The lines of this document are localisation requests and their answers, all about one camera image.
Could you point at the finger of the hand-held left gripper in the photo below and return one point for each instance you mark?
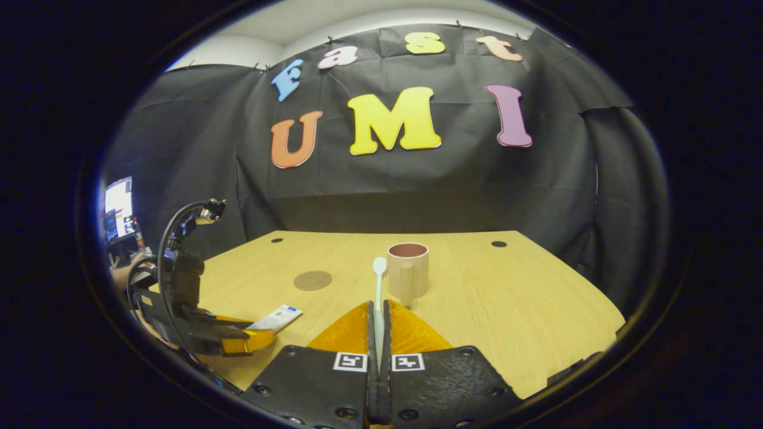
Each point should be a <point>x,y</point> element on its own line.
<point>229,322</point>
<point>244,341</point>

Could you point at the black backdrop cloth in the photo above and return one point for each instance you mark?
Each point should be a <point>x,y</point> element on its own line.
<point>357,190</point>

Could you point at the white toothpaste tube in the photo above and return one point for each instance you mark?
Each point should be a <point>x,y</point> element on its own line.
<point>277,317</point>

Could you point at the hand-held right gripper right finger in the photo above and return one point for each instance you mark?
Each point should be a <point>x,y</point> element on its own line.
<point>387,339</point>

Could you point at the pale green toothbrush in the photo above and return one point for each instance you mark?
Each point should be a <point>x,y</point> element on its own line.
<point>380,286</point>

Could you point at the round brown coaster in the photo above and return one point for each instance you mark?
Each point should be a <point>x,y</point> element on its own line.
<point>313,280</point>

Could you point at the computer monitor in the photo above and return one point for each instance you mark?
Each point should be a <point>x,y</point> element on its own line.
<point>118,205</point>

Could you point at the beige cup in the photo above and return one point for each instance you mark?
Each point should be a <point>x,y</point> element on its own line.
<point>411,274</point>

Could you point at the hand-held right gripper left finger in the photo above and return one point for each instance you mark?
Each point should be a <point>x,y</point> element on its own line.
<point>371,339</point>

